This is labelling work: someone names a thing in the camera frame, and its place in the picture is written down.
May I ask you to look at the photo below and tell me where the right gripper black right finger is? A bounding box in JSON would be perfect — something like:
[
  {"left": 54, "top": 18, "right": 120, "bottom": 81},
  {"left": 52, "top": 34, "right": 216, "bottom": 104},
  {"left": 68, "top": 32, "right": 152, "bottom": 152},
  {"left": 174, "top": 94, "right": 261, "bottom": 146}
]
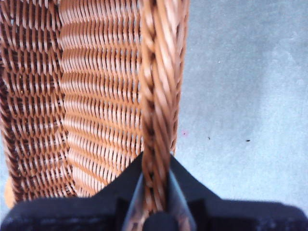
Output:
[{"left": 169, "top": 156, "right": 308, "bottom": 231}]

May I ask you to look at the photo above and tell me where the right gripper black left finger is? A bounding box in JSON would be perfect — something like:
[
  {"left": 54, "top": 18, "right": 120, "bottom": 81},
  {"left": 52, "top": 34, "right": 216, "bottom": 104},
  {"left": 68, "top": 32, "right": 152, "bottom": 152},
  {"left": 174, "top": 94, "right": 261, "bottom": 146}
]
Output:
[{"left": 0, "top": 154, "right": 144, "bottom": 231}]

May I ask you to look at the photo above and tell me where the brown wicker basket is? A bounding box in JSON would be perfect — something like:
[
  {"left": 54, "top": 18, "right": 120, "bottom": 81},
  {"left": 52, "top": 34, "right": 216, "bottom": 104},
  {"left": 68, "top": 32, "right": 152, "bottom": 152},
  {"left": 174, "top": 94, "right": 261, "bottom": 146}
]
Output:
[{"left": 0, "top": 0, "right": 191, "bottom": 231}]

